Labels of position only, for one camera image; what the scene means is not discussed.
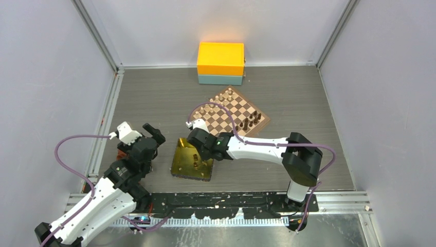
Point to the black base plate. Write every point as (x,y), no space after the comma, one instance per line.
(224,205)

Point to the wooden chessboard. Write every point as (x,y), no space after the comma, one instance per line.
(239,107)

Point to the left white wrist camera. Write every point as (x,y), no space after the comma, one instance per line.
(126,134)

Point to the yellow transparent tray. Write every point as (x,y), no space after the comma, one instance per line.
(182,164)

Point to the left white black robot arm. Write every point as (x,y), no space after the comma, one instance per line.
(116,194)

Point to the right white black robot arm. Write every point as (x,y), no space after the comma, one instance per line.
(300,158)

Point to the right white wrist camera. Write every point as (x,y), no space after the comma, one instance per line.
(200,124)

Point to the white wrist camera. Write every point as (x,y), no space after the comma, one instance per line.
(200,124)
(126,134)

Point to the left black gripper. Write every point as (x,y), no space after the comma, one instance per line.
(156,133)

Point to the grey-blue box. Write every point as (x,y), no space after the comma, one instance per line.
(220,79)

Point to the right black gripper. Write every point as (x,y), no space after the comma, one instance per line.
(204,156)

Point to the yellow box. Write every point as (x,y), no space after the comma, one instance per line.
(224,59)

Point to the brown cloth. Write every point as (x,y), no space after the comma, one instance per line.
(120,155)

